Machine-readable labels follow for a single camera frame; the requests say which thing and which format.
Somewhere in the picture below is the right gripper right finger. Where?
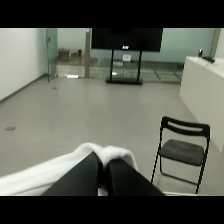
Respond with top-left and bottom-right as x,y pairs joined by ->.
105,157 -> 167,197

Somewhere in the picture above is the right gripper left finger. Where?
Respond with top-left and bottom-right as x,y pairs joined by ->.
42,150 -> 103,197

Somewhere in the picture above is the white garment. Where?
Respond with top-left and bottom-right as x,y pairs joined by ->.
0,142 -> 140,197

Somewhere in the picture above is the black folding chair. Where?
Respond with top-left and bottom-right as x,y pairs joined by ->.
150,115 -> 212,195

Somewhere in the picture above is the white counter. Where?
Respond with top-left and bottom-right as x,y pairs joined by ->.
178,55 -> 224,153

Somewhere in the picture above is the black screen on stand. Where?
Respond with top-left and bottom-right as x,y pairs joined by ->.
90,27 -> 165,86

